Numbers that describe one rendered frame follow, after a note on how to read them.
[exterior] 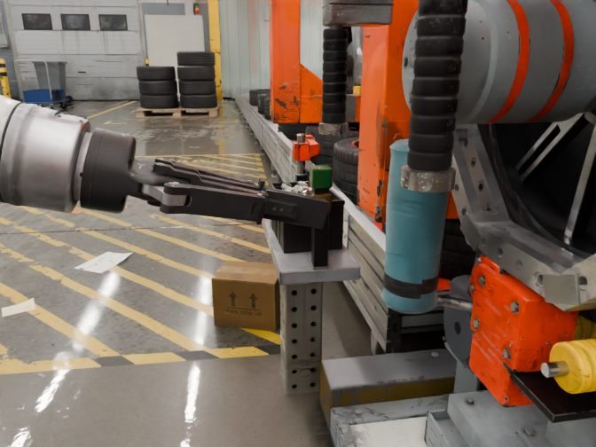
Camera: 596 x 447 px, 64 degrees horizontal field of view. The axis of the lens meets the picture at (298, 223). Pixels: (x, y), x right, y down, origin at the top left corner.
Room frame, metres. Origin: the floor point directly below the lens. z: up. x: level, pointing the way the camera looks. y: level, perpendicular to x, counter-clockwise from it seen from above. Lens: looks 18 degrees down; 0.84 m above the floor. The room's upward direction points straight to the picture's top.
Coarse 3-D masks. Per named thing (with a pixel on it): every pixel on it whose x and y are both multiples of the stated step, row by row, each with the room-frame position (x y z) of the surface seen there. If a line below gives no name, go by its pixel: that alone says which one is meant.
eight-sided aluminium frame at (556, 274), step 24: (456, 144) 0.79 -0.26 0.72; (480, 144) 0.80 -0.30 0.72; (456, 168) 0.76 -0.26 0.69; (480, 168) 0.77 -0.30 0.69; (456, 192) 0.75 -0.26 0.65; (480, 192) 0.76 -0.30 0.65; (480, 216) 0.70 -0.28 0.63; (504, 216) 0.70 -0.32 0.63; (480, 240) 0.67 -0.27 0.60; (504, 240) 0.61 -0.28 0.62; (528, 240) 0.63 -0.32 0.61; (504, 264) 0.60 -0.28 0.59; (528, 264) 0.56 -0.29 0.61; (552, 264) 0.53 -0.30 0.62; (576, 264) 0.48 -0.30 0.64; (552, 288) 0.50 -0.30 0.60; (576, 288) 0.47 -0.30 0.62
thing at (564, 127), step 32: (512, 128) 0.82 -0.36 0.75; (544, 128) 0.83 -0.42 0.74; (576, 128) 0.67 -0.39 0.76; (512, 160) 0.79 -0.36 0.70; (544, 160) 0.72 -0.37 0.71; (576, 160) 0.80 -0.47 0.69; (512, 192) 0.75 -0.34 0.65; (544, 192) 0.74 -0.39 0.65; (576, 192) 0.64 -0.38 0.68; (544, 224) 0.67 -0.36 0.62; (576, 224) 0.63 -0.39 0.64
